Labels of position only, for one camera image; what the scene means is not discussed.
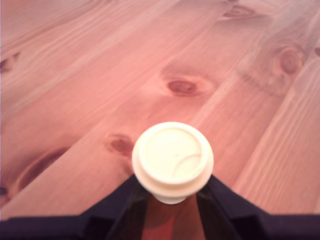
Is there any cream coffee capsule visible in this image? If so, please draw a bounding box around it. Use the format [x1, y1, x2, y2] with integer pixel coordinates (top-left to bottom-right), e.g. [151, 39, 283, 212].
[131, 121, 215, 205]

